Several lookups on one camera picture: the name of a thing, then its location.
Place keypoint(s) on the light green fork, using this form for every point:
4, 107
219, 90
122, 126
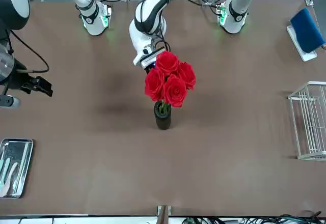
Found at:
6, 165

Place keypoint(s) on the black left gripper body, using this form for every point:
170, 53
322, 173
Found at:
150, 70

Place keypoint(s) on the black cylindrical vase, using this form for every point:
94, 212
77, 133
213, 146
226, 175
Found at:
163, 122

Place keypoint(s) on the red rose bouquet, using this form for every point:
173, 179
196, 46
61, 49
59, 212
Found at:
173, 89

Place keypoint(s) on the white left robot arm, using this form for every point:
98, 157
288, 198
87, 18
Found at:
150, 12

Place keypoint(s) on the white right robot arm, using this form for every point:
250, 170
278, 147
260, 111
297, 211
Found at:
94, 17

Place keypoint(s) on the metal chopsticks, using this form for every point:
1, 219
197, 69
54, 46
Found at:
20, 168

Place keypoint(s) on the beige wooden spoon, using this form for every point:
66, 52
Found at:
12, 169

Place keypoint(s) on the metal tray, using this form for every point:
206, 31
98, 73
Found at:
24, 147

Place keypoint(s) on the aluminium frame post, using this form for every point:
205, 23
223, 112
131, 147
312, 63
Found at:
164, 215

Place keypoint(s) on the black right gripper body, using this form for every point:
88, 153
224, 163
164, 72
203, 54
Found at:
19, 81

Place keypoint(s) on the blue-topped white stand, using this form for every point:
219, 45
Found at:
307, 30

